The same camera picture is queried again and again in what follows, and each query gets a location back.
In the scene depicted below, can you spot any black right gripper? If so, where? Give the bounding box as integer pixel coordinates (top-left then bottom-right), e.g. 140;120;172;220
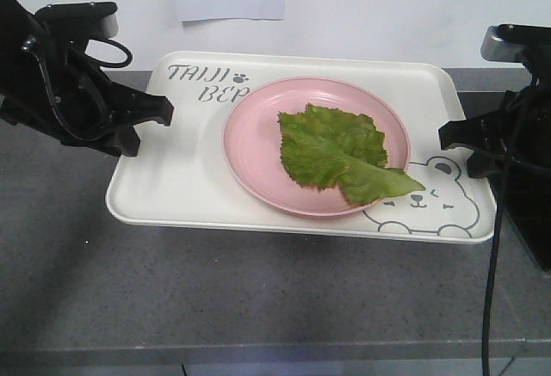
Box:
438;85;550;178

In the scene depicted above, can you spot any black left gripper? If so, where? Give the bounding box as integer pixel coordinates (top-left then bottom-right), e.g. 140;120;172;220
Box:
1;18;174;157

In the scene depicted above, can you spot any pink round plate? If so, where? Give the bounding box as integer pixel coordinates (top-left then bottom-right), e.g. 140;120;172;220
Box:
223;77;411;217

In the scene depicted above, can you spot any cream bear serving tray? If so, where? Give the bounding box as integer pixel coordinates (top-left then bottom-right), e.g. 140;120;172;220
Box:
106;52;496;244

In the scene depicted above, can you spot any green lettuce leaf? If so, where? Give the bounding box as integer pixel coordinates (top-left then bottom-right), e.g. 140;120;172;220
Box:
278;103;425;205

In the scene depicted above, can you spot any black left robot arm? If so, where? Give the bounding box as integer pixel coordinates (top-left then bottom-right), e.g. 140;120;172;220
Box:
1;0;174;157

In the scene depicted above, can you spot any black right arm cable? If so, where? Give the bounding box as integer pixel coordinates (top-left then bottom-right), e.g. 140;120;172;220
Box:
480;61;539;376

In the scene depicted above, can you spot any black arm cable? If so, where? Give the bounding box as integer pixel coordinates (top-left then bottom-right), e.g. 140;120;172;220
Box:
84;37;133;69
480;61;539;376

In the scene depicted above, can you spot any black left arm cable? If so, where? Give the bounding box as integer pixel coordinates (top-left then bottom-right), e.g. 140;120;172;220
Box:
84;37;133;69

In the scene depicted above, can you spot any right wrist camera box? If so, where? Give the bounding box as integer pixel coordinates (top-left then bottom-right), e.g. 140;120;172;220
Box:
480;23;550;63

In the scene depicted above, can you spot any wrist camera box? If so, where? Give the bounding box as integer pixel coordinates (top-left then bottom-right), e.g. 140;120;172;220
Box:
34;2;119;40
480;23;550;63

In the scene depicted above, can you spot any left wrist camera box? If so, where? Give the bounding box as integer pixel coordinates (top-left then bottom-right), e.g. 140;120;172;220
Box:
34;2;119;40

